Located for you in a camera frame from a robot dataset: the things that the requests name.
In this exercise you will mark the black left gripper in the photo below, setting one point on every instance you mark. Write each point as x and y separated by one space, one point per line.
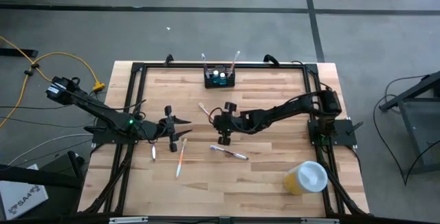
165 129

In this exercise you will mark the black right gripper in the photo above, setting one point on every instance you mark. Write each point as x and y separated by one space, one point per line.
227 122

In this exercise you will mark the purple and white toothbrush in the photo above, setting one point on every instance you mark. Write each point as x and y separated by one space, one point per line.
228 152
203 58
153 152

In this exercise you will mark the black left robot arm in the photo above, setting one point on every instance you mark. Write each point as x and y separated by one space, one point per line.
103 112

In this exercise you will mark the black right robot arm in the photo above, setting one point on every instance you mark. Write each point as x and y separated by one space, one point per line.
282 110

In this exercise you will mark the orange toothbrush yellow bristles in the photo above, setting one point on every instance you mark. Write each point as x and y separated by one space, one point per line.
181 158

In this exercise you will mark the yellow container white lid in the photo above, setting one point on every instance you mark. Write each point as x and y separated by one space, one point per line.
306 177

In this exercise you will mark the black equipment stand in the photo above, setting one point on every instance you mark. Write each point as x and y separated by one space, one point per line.
41 177

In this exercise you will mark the white printed box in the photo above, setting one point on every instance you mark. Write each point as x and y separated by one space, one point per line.
20 196

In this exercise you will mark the black floor bar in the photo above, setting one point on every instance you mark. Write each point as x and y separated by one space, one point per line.
17 53

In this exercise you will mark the black metal cart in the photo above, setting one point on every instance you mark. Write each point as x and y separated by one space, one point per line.
419 121

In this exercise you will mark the black aluminium table frame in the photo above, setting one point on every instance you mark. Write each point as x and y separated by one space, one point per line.
185 65

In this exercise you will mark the black frame clamp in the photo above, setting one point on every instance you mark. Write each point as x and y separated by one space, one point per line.
271 59
168 59

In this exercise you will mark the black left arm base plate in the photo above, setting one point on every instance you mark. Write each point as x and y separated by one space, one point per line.
103 139

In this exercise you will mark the silver aluminium bracket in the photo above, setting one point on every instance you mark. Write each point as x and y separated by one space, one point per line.
319 221
129 220

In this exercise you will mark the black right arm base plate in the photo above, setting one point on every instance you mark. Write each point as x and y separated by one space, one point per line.
343 136

